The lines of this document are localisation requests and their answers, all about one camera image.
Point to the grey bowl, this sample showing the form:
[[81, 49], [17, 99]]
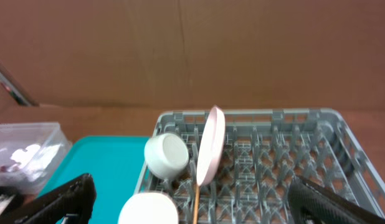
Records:
[[166, 155]]

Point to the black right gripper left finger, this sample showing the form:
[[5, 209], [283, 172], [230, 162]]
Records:
[[71, 202]]

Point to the small white bowl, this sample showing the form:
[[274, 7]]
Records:
[[149, 208]]

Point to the white crumpled tissue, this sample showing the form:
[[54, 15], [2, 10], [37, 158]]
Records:
[[34, 159]]

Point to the wooden chopstick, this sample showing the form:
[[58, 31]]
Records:
[[196, 205]]

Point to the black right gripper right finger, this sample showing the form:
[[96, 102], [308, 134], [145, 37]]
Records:
[[310, 202]]

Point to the clear plastic bin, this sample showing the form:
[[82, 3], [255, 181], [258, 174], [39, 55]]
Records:
[[14, 136]]

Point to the large white plate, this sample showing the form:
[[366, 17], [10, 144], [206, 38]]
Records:
[[211, 147]]

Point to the teal plastic tray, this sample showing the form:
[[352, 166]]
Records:
[[115, 164]]

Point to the grey dishwasher rack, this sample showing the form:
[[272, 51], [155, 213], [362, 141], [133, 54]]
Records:
[[263, 151]]

